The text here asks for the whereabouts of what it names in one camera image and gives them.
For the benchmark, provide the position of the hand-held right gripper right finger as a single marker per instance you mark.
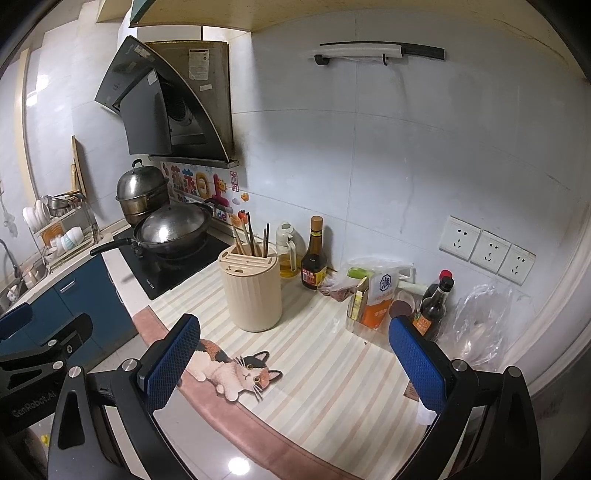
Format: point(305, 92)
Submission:
point(415, 364)

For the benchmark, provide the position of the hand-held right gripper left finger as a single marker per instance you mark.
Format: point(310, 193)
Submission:
point(171, 360)

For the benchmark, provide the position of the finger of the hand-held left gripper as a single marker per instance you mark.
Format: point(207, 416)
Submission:
point(74, 330)
point(16, 319)

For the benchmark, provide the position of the cream ribbed utensil holder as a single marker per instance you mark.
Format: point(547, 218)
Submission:
point(254, 300)

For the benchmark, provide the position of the dark brown chopstick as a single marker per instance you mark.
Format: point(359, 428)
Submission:
point(252, 235)

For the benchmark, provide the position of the brown card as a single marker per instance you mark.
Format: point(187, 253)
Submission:
point(411, 391)

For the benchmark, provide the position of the blue kitchen cabinet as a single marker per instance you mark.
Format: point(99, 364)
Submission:
point(87, 295)

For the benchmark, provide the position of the red-capped soy sauce bottle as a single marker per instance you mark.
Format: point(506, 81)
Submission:
point(431, 318)

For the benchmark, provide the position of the white tissue paper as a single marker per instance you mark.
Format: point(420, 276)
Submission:
point(424, 415)

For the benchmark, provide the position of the brown-lidded jar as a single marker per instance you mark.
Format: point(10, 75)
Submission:
point(400, 307)

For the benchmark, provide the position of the metal faucet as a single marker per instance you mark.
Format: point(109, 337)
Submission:
point(9, 258)

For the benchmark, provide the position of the clear plastic organizer bin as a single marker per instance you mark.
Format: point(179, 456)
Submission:
point(356, 326)

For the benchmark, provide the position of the white plastic container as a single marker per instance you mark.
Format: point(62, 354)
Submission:
point(411, 284)

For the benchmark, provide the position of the clear plastic bag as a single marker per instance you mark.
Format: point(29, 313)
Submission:
point(489, 323)

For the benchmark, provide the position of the black induction cooktop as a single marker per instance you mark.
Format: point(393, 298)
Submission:
point(152, 277)

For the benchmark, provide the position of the white and orange salt packet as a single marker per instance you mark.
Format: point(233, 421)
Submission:
point(381, 286)

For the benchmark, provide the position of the yellow box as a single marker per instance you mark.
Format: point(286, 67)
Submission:
point(356, 300)

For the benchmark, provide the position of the striped cat print table mat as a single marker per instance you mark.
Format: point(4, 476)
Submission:
point(323, 378)

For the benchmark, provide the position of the dish rack with bowls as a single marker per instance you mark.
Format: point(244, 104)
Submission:
point(60, 235)

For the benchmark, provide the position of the green packet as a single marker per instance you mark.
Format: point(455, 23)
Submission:
point(359, 273)

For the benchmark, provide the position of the plastic bag with dried food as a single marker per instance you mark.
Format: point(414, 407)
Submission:
point(337, 288)

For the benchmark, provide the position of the dark metal wok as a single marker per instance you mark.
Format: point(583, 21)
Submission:
point(171, 230)

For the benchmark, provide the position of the yellow-capped dark sauce bottle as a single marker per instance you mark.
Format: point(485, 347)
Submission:
point(314, 272)

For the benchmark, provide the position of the clear oil dispenser bottle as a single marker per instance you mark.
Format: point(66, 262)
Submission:
point(288, 263)

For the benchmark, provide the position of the steel steamer pot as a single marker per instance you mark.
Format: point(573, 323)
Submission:
point(141, 189)

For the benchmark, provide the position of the wooden cutting board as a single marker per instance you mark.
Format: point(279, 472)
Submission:
point(79, 166)

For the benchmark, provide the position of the black range hood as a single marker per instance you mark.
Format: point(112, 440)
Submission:
point(143, 115)

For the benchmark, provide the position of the white wall socket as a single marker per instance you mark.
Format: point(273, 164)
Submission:
point(459, 237)
point(517, 265)
point(491, 251)

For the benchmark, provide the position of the colourful wall sticker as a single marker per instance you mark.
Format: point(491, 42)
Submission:
point(194, 182)

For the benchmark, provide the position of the wall cabinet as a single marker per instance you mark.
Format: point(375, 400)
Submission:
point(277, 14)

